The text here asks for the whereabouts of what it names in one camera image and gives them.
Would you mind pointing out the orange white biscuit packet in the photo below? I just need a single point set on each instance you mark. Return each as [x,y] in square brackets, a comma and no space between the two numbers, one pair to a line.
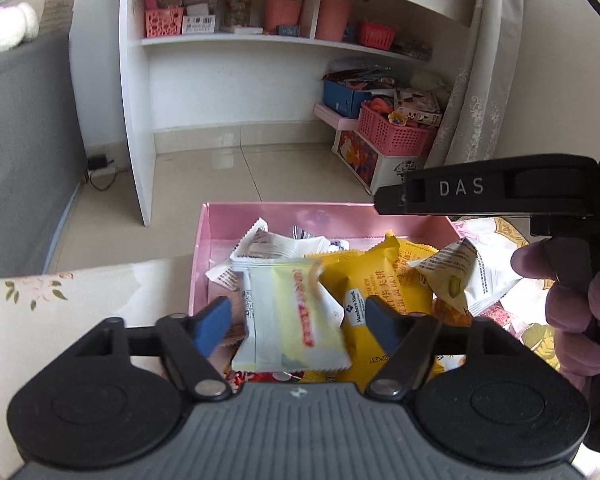
[450,315]

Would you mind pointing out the pink floor basket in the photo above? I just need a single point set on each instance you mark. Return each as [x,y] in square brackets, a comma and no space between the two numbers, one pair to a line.
[397,132]

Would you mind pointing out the blue storage box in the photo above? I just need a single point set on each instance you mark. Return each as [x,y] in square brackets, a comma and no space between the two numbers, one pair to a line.
[342,100]

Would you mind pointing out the white flat box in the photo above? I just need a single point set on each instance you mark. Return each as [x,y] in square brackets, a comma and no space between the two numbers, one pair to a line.
[241,30]

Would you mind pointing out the lace curtain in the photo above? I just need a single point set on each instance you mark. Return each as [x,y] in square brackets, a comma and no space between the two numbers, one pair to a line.
[480,60]

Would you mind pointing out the white patterned storage box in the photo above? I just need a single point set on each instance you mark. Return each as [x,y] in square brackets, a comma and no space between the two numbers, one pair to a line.
[375,170]

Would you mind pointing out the pink white plush toy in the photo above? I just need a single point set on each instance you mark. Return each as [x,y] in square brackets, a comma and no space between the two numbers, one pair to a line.
[10,27]

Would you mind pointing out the gold snack packet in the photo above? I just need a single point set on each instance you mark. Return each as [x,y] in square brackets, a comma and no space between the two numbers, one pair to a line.
[236,320]

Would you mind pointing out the patterned cardboard box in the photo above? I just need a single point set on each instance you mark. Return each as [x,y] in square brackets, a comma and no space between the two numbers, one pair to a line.
[417,107]

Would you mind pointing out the pale translucent snack packet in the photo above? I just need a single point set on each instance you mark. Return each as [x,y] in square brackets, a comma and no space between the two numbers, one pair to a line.
[290,320]

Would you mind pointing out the white shelf desk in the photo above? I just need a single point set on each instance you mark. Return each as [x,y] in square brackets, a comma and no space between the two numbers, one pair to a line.
[230,85]

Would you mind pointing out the colourful jar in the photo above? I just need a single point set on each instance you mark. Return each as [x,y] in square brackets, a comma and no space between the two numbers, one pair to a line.
[237,8]

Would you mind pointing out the white small box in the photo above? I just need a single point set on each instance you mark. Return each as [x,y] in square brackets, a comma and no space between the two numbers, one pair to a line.
[199,25]

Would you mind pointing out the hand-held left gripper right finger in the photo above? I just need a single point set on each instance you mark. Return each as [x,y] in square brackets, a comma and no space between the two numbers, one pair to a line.
[387,322]

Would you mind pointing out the grey sofa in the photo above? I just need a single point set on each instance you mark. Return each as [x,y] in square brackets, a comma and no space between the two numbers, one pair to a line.
[25,160]

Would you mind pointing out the white green snack packet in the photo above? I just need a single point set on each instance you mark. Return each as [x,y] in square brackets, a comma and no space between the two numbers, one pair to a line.
[465,275]

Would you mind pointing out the dark patterned flat item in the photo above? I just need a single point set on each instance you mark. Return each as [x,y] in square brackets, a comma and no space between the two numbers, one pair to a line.
[412,50]

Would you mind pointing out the floral blanket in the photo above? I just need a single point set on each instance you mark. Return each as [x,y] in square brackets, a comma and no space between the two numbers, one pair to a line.
[55,300]

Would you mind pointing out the small red snack packet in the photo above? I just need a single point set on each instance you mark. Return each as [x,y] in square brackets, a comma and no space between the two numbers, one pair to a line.
[260,377]

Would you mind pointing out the pink perforated basket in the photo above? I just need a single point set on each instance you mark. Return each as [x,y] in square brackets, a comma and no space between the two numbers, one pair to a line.
[164,23]

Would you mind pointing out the small blue box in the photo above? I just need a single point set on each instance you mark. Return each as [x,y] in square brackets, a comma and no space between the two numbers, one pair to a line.
[288,30]

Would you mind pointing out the pink cardboard box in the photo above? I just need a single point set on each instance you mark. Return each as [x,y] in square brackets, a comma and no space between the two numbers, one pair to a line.
[220,225]

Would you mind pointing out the power adapter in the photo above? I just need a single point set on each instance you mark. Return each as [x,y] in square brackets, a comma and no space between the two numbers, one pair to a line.
[99,162]

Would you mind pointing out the person's right hand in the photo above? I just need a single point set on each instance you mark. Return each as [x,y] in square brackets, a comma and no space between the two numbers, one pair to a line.
[575,310]

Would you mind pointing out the pink snack packet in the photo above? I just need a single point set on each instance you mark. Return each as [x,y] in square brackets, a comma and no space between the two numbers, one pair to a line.
[500,320]

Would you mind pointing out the orange pen cup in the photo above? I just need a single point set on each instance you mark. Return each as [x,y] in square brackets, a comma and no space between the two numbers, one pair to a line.
[282,16]

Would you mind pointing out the white blue print snack packet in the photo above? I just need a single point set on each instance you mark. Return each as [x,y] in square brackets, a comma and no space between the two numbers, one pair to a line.
[320,240]

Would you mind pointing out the pink tray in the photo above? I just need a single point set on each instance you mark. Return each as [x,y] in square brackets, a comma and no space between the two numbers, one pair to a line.
[332,116]

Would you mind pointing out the red small basket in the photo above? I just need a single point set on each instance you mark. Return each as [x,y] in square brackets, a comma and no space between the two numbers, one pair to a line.
[376,36]

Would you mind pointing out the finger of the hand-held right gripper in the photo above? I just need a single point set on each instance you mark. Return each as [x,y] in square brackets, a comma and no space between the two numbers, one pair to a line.
[392,199]

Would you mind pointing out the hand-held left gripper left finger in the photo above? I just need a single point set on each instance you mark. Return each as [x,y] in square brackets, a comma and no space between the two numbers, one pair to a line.
[210,325]

